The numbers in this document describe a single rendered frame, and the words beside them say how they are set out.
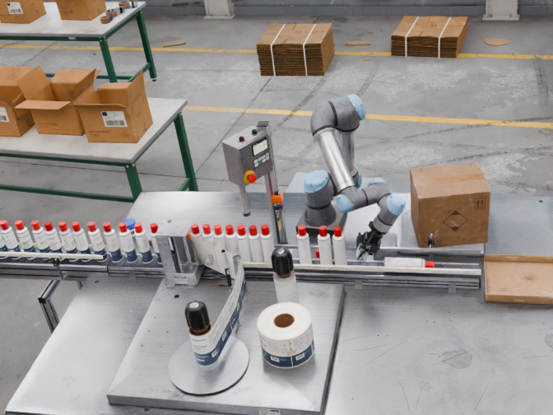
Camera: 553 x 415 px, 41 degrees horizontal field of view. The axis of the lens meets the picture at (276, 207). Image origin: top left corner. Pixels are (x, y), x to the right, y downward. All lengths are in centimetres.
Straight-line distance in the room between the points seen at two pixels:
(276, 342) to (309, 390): 20
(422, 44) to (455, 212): 415
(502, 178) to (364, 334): 267
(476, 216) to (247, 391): 125
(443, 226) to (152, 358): 134
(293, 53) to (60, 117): 282
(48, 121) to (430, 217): 273
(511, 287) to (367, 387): 78
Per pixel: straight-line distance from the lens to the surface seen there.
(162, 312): 310
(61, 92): 516
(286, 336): 266
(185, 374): 280
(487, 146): 572
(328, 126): 302
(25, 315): 481
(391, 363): 280
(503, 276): 318
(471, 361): 282
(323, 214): 338
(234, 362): 279
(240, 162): 293
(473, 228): 326
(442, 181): 323
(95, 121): 468
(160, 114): 493
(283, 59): 707
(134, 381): 285
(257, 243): 312
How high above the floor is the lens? 286
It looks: 34 degrees down
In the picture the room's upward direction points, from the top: 8 degrees counter-clockwise
